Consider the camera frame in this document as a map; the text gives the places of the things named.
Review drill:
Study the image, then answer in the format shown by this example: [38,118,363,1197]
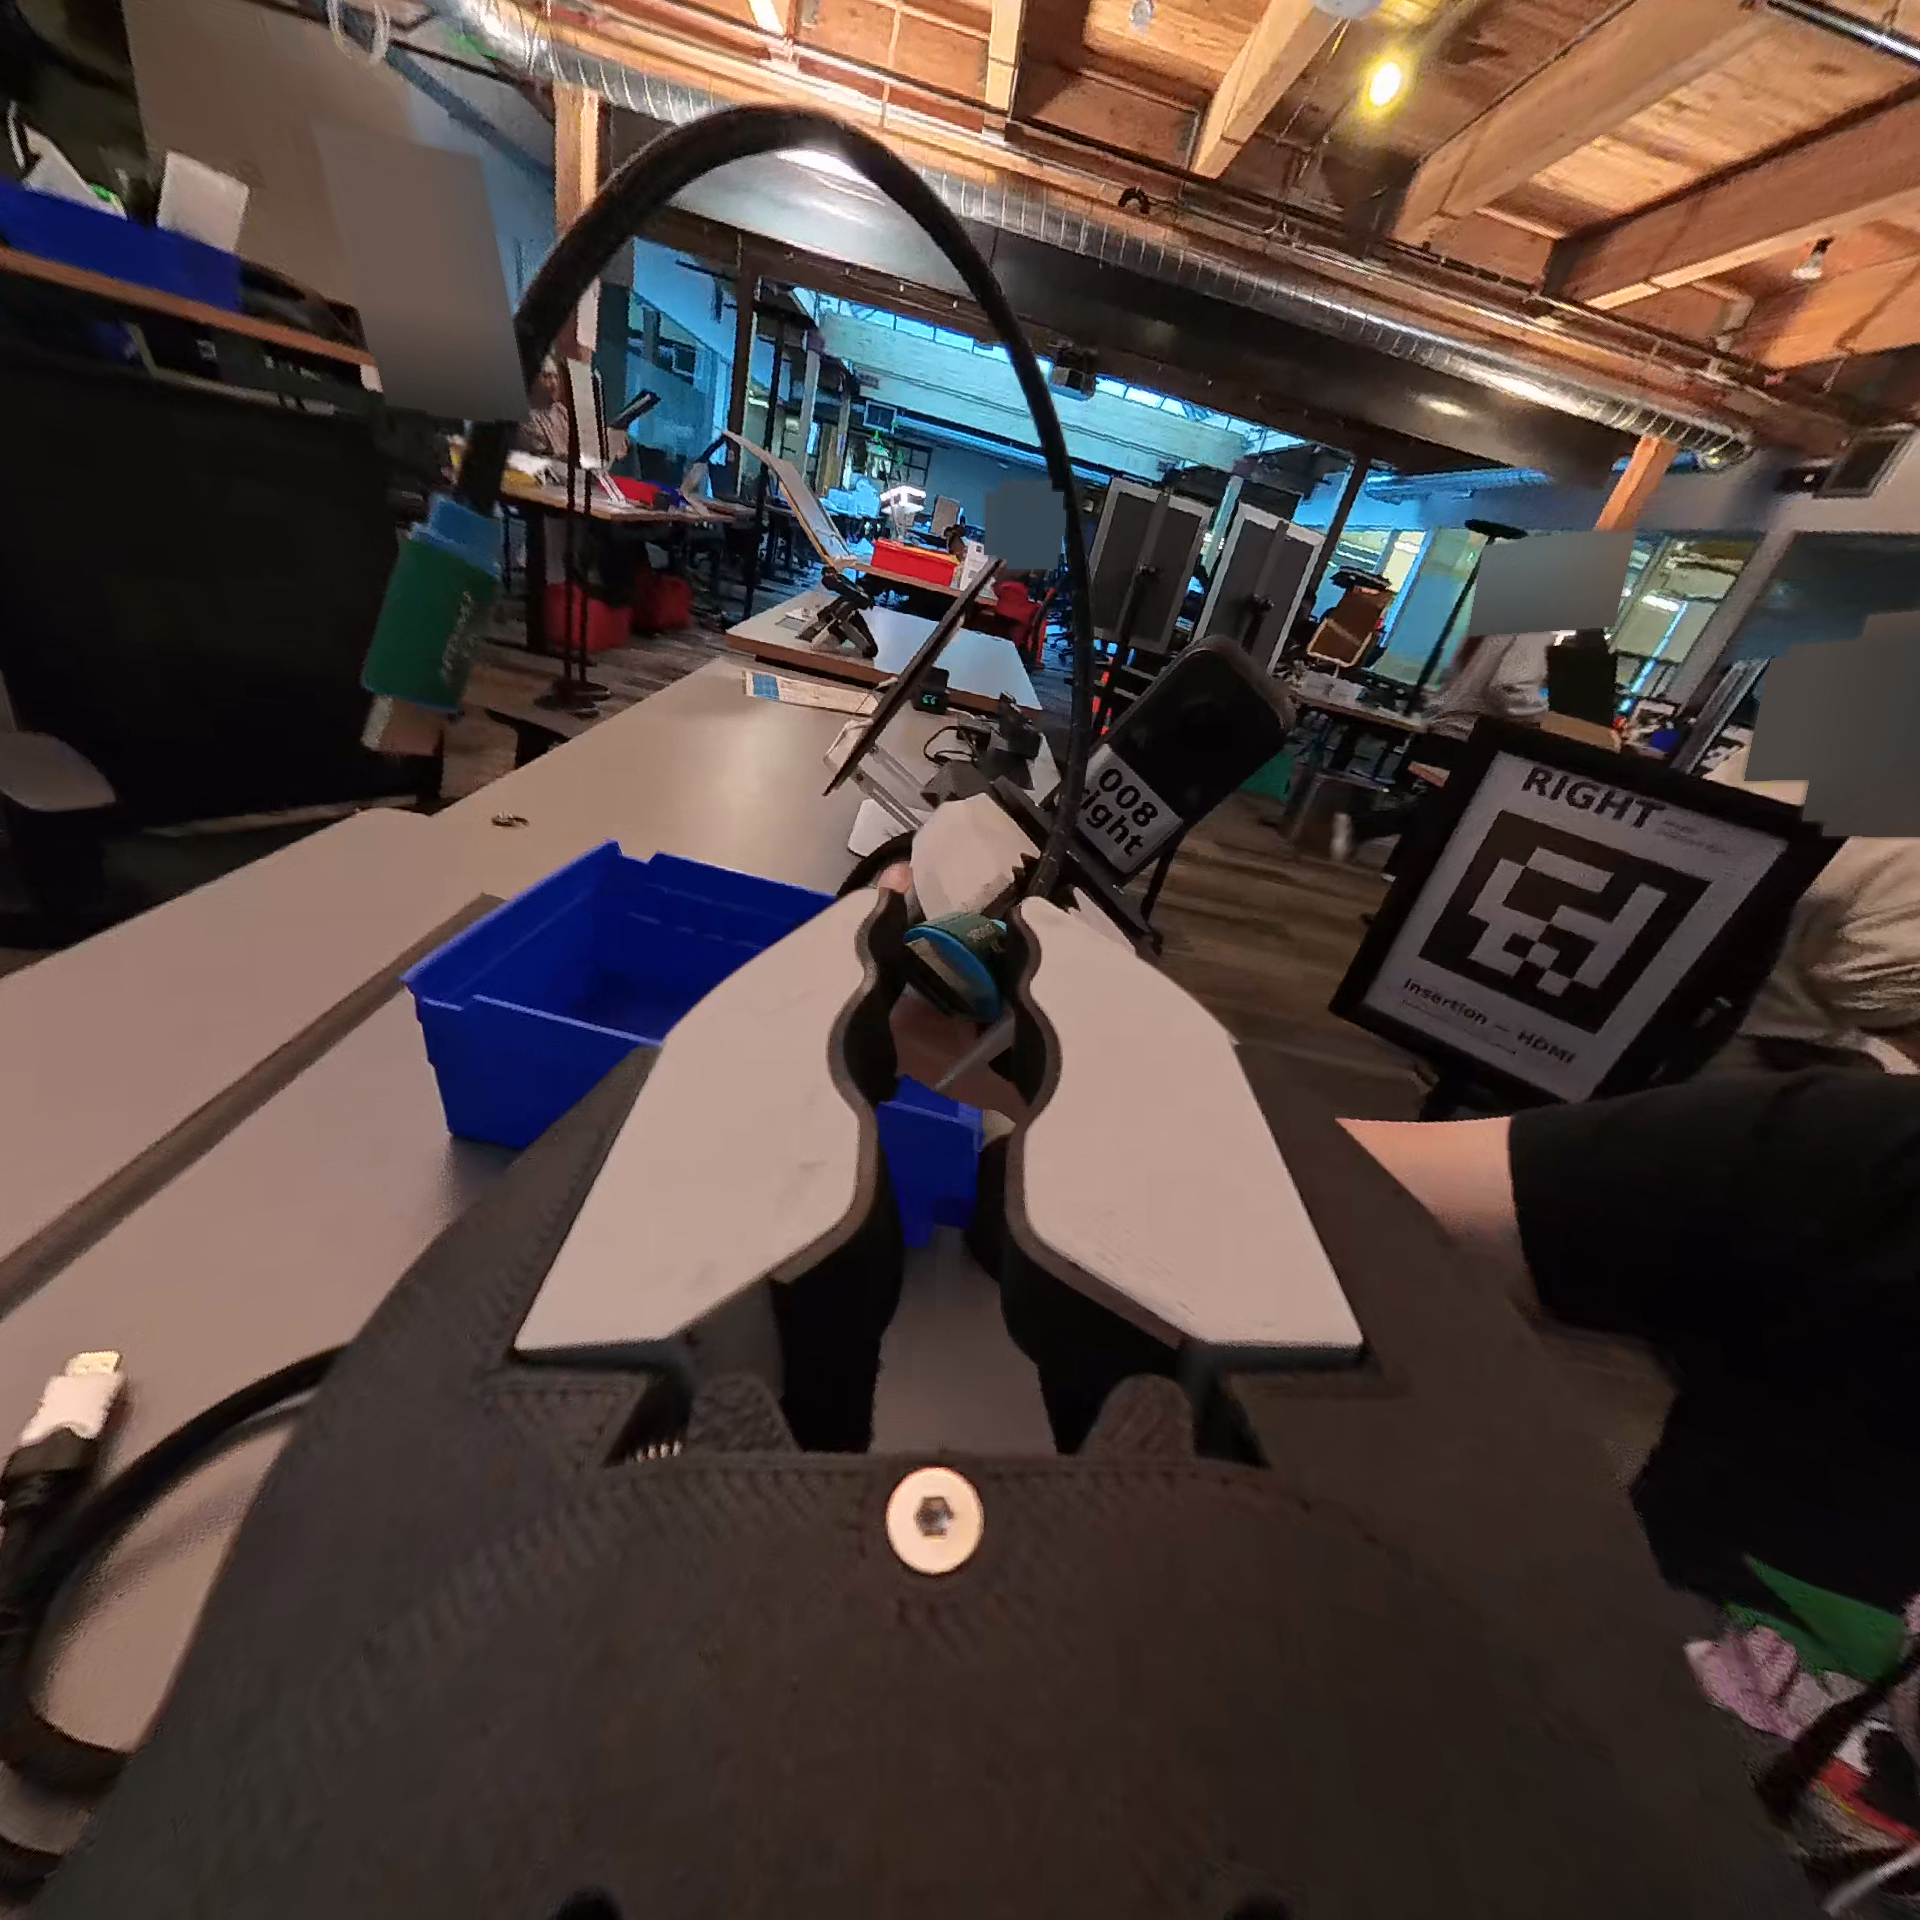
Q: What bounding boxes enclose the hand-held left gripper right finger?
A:
[995,894,1369,1365]

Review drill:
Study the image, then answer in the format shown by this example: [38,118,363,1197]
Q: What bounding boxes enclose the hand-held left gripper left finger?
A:
[515,885,914,1363]

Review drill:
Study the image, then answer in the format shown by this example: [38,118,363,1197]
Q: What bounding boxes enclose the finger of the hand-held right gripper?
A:
[910,790,1055,924]

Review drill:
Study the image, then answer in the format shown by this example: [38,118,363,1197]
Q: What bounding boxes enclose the black hdmi cable green plugs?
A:
[357,103,1100,1038]

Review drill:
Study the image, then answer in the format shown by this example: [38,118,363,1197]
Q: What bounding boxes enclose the black cable white plug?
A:
[0,1346,355,1823]

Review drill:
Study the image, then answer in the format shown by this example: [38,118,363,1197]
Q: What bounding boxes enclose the person's right forearm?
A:
[1335,1114,1539,1320]

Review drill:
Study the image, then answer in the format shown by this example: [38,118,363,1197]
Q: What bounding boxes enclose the grey metal cabinet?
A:
[1201,503,1325,669]
[1089,480,1213,663]

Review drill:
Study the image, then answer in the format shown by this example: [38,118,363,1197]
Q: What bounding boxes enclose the black flat screen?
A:
[822,557,1003,798]

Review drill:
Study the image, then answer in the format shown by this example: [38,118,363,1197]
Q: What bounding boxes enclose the grey desk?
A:
[726,582,1044,722]

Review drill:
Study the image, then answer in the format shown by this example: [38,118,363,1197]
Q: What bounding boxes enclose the blue plastic bin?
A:
[403,839,988,1247]

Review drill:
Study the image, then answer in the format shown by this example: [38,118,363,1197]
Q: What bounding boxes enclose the white paper card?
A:
[746,669,903,719]

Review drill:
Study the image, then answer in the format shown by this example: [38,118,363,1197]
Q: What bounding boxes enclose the grey chair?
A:
[0,675,119,939]

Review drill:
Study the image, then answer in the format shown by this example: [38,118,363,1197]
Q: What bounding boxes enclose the wooden shelf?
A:
[0,246,377,367]

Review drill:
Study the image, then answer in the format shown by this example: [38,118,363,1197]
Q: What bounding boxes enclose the blue storage crate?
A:
[0,181,242,318]

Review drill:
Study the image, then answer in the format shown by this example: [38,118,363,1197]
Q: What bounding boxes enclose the silver spiral duct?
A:
[450,0,1757,466]

